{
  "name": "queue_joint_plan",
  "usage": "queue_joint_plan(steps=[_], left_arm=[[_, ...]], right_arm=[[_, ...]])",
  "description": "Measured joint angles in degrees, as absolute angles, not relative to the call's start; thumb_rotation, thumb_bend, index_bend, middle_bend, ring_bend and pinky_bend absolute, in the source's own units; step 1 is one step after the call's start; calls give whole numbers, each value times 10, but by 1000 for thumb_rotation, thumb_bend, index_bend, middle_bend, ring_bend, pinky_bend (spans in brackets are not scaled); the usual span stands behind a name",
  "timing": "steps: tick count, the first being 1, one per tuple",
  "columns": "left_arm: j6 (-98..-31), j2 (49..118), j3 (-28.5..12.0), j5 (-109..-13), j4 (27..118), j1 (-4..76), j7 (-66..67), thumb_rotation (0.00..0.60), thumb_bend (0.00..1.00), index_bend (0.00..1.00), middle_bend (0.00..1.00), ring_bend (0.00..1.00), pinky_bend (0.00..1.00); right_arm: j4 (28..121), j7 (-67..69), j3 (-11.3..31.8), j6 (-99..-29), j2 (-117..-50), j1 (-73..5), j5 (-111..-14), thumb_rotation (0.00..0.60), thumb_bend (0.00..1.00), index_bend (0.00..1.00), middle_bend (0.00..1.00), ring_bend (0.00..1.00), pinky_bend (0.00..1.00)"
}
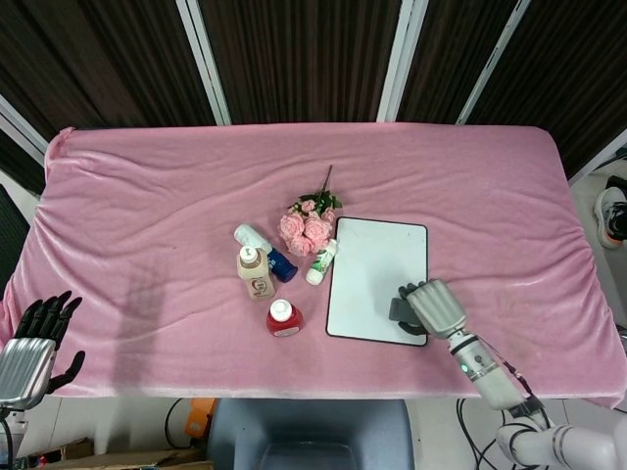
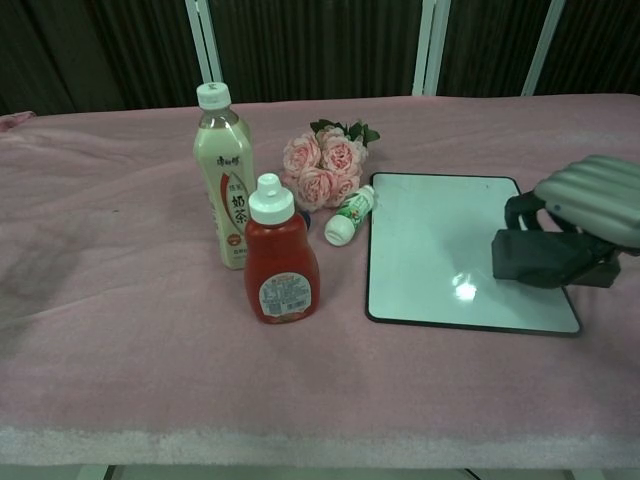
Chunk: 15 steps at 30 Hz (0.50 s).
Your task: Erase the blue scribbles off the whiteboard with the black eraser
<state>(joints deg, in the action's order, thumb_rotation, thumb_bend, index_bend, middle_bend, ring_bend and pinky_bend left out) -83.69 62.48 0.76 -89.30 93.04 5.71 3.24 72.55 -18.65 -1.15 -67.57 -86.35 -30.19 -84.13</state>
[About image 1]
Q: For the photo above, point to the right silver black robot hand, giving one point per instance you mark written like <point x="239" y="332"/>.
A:
<point x="436" y="308"/>

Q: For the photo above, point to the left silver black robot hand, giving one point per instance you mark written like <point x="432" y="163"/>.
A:
<point x="24" y="357"/>

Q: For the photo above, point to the black whiteboard eraser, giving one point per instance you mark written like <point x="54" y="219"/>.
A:
<point x="399" y="309"/>

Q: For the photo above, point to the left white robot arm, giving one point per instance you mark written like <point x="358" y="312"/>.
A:
<point x="9" y="415"/>

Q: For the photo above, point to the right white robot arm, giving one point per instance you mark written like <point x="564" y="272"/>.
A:
<point x="490" y="377"/>

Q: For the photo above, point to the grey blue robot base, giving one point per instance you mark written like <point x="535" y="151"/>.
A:
<point x="313" y="431"/>

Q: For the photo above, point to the white board with black rim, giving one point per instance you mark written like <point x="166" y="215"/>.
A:
<point x="372" y="254"/>

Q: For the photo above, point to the brown cardboard box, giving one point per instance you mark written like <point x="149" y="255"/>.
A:
<point x="73" y="449"/>

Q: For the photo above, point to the small green white bottle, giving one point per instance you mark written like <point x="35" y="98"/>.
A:
<point x="321" y="264"/>

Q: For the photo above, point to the red ketchup squeeze bottle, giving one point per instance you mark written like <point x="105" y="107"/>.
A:
<point x="289" y="323"/>

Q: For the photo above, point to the pink artificial rose bouquet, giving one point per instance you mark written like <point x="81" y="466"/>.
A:
<point x="299" y="230"/>

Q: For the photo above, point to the blue white bottle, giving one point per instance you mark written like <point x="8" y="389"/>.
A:
<point x="281" y="264"/>

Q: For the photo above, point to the milk tea bottle white cap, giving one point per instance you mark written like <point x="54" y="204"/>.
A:
<point x="257" y="281"/>

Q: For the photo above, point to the orange plastic object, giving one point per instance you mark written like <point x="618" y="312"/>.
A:
<point x="198" y="416"/>

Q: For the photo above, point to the black white orange sneaker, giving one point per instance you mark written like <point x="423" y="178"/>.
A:
<point x="612" y="215"/>

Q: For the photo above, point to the pink velvet tablecloth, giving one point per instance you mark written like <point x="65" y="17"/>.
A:
<point x="147" y="196"/>

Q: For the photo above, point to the white frame post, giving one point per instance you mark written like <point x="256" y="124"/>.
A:
<point x="22" y="132"/>
<point x="404" y="59"/>
<point x="206" y="63"/>
<point x="492" y="63"/>
<point x="600" y="161"/>

